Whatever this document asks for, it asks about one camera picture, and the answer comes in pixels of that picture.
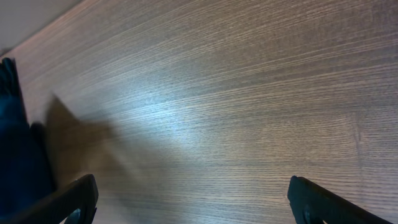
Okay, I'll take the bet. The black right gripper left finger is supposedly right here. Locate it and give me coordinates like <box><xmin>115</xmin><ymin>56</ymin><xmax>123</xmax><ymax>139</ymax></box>
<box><xmin>1</xmin><ymin>174</ymin><xmax>99</xmax><ymax>224</ymax></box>

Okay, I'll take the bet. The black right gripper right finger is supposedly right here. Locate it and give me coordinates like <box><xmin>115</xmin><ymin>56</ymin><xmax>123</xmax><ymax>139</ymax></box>
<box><xmin>287</xmin><ymin>175</ymin><xmax>391</xmax><ymax>224</ymax></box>

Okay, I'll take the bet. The blue t-shirt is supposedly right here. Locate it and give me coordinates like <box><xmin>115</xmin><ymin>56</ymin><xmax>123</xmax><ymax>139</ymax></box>
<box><xmin>1</xmin><ymin>58</ymin><xmax>54</xmax><ymax>219</ymax></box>

